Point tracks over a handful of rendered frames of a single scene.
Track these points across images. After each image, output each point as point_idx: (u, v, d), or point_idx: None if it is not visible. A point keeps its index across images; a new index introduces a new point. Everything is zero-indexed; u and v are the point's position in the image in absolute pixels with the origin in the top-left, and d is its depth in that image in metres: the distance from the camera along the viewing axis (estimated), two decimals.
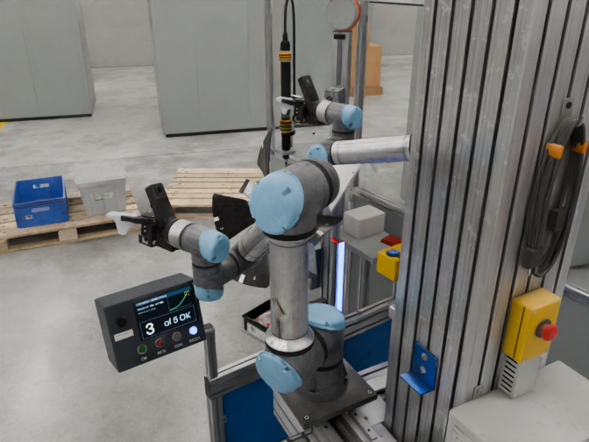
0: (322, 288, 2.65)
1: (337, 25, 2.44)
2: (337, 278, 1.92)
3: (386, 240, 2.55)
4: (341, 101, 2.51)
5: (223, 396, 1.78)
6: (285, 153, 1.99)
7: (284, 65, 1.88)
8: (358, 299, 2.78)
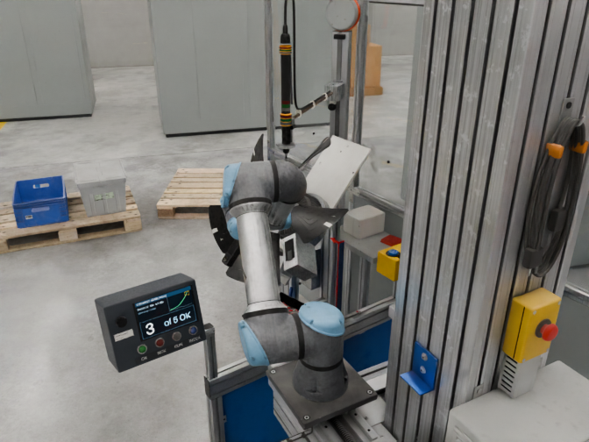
0: (322, 288, 2.65)
1: (337, 25, 2.44)
2: (337, 278, 1.92)
3: (386, 240, 2.55)
4: (341, 96, 2.50)
5: (223, 396, 1.78)
6: (285, 146, 1.98)
7: (284, 58, 1.86)
8: (358, 299, 2.78)
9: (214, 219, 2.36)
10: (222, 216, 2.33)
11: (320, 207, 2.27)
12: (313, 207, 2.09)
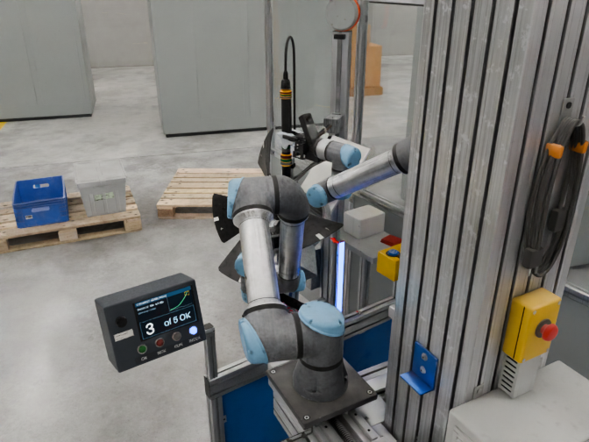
0: (322, 288, 2.65)
1: (337, 25, 2.44)
2: (337, 278, 1.92)
3: (386, 240, 2.55)
4: (340, 128, 2.57)
5: (223, 396, 1.78)
6: None
7: (284, 103, 1.93)
8: (358, 299, 2.78)
9: (216, 208, 2.39)
10: (223, 206, 2.35)
11: (320, 207, 2.27)
12: (310, 215, 2.08)
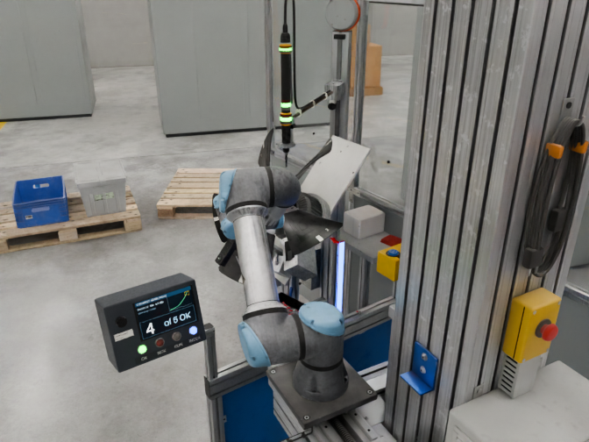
0: (322, 288, 2.65)
1: (337, 25, 2.44)
2: (337, 278, 1.92)
3: (386, 240, 2.55)
4: (341, 95, 2.50)
5: (223, 396, 1.78)
6: (285, 146, 1.98)
7: (284, 57, 1.86)
8: (358, 299, 2.78)
9: (266, 140, 2.35)
10: (266, 149, 2.32)
11: (320, 207, 2.27)
12: (270, 249, 2.15)
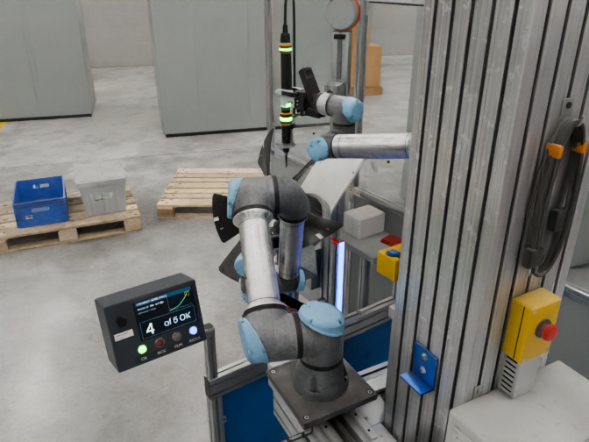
0: (322, 288, 2.65)
1: (337, 25, 2.44)
2: (337, 278, 1.92)
3: (386, 240, 2.55)
4: (341, 95, 2.50)
5: (223, 396, 1.78)
6: (285, 146, 1.98)
7: (284, 57, 1.86)
8: (358, 299, 2.78)
9: (266, 140, 2.35)
10: (266, 149, 2.32)
11: (320, 207, 2.27)
12: None
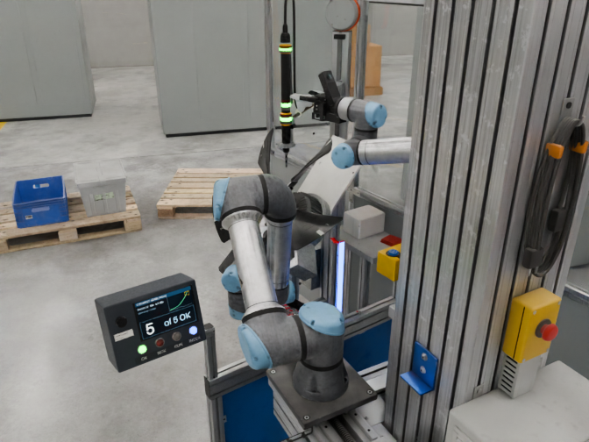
0: (322, 288, 2.65)
1: (337, 25, 2.44)
2: (337, 278, 1.92)
3: (386, 240, 2.55)
4: (341, 95, 2.50)
5: (223, 396, 1.78)
6: (285, 146, 1.98)
7: (284, 57, 1.86)
8: (358, 299, 2.78)
9: (266, 140, 2.35)
10: (266, 149, 2.32)
11: (320, 207, 2.27)
12: None
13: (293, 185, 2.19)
